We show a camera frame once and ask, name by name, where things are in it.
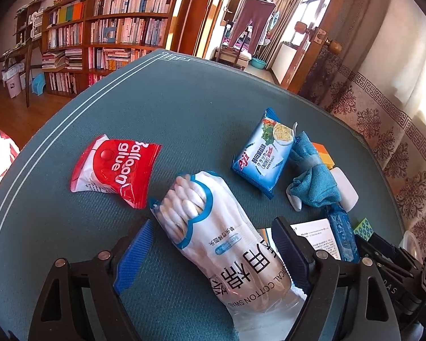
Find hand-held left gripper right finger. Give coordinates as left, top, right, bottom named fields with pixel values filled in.
left=272, top=216, right=402, bottom=341

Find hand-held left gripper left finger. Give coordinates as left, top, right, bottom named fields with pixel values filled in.
left=28, top=218, right=156, bottom=341

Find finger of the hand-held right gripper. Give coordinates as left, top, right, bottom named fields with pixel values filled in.
left=355, top=232, right=414, bottom=279

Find translucent plastic bowl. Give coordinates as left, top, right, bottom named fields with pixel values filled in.
left=399, top=230, right=426, bottom=260

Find white medicine box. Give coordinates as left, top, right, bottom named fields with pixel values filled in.
left=256, top=218, right=341, bottom=260

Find green dotted card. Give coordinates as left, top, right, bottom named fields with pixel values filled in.
left=353, top=217, right=374, bottom=244

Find blue wrapper packet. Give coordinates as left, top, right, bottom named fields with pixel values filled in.
left=323, top=204, right=360, bottom=263

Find cotton swab bag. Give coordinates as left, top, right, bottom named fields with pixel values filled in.
left=149, top=170, right=308, bottom=332

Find white tube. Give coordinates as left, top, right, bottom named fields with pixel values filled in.
left=286, top=185, right=303, bottom=212

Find teal cloth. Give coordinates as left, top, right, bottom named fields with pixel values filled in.
left=287, top=131, right=342, bottom=208

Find white block with black stripe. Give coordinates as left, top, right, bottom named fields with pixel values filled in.
left=329, top=167, right=359, bottom=211

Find red glue packet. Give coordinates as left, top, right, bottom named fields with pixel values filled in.
left=70, top=134, right=163, bottom=209

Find blue cracker packet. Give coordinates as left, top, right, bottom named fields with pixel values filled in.
left=231, top=107, right=299, bottom=199

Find orange block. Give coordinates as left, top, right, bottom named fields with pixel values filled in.
left=312, top=142, right=336, bottom=169

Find patterned beige curtain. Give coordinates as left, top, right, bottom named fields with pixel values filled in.
left=302, top=0, right=426, bottom=256

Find blue stool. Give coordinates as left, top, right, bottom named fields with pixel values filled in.
left=32, top=73, right=45, bottom=96

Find wooden chair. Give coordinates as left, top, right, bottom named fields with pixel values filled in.
left=215, top=46, right=249, bottom=71

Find pink bin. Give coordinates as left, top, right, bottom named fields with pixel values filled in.
left=5, top=76, right=22, bottom=99

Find rows of books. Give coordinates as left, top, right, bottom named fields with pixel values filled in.
left=43, top=0, right=174, bottom=93

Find wooden desk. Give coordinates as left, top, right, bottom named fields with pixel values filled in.
left=0, top=39, right=43, bottom=109

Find hanging mauve pants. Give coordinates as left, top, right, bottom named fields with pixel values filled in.
left=227, top=0, right=277, bottom=55

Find wooden door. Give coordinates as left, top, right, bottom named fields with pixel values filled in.
left=280, top=0, right=373, bottom=95

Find wooden bookshelf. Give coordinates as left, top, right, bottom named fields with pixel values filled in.
left=41, top=0, right=189, bottom=98

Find window drapes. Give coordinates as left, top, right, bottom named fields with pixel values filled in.
left=248, top=0, right=306, bottom=61

